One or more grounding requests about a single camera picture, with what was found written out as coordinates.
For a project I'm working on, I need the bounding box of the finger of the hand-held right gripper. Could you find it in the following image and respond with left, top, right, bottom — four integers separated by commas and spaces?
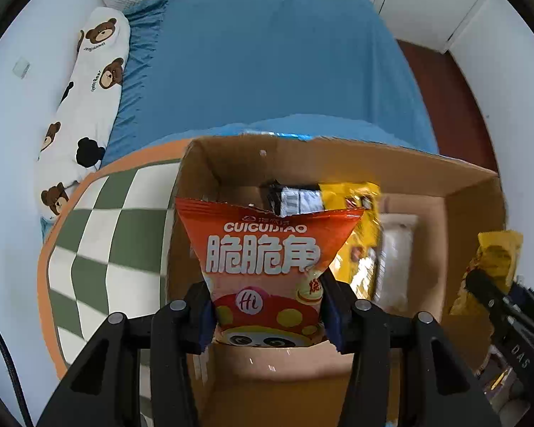
465, 267, 523, 334

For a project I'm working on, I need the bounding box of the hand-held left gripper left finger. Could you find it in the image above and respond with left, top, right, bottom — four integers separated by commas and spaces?
36, 280, 216, 427

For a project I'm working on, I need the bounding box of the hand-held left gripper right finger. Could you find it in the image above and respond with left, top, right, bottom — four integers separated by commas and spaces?
323, 276, 503, 427

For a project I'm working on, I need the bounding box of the plain yellow snack packet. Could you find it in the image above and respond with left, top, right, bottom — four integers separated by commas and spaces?
449, 230, 524, 316

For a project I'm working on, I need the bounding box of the orange panda snack bag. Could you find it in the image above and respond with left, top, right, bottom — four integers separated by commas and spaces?
174, 196, 366, 350

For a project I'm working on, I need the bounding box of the cardboard box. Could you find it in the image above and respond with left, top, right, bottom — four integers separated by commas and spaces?
162, 136, 508, 427

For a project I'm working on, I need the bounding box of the yellow black snack packet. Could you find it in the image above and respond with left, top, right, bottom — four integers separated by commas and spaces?
267, 181, 382, 301

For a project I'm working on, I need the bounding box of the pale snack packet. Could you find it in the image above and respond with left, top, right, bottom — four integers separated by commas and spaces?
377, 212, 421, 314

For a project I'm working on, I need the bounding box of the green white checkered tablecloth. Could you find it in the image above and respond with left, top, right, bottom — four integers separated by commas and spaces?
38, 139, 205, 427

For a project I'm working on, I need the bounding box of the bear print pillow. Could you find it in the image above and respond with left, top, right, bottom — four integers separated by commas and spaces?
36, 6, 132, 223

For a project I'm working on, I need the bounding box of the blue bed sheet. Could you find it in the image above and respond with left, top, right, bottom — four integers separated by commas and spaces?
40, 0, 441, 241

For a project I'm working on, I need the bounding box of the white door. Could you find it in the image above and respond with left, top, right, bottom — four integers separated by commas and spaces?
374, 0, 494, 54

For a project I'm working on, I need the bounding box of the black cable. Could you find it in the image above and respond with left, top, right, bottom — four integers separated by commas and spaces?
0, 302, 34, 427

